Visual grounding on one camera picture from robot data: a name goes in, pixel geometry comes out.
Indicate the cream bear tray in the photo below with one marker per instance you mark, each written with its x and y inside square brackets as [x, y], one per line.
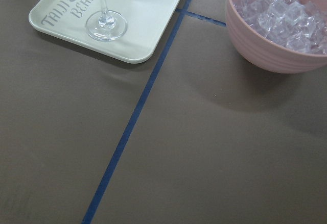
[128, 30]

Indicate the pink bowl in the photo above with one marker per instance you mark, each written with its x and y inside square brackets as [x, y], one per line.
[265, 54]

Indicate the clear wine glass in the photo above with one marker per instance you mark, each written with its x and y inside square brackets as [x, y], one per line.
[106, 25]

